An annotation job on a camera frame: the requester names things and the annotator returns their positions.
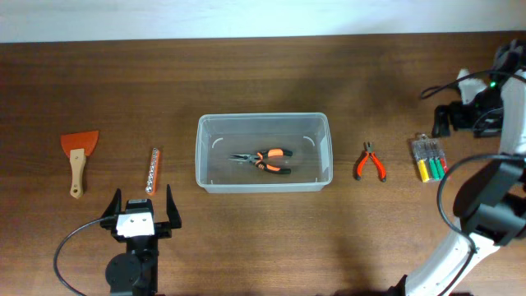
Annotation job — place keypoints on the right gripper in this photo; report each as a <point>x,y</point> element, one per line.
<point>459,123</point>

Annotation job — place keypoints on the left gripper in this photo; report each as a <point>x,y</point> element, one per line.
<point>164,229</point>

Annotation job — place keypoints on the precision screwdriver set case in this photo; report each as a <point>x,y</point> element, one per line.
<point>430,158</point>

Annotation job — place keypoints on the orange-black long nose pliers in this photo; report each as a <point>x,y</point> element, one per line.
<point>260,157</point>

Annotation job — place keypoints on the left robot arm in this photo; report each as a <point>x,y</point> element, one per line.
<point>135,272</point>

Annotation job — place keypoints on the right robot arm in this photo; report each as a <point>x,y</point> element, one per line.
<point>473,196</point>

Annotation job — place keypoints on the clear plastic container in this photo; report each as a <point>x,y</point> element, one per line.
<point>307,135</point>

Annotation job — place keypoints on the orange socket bit rail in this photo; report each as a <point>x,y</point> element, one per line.
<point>151,183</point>

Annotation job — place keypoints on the orange scraper wooden handle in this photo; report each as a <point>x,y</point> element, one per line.
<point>77,147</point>

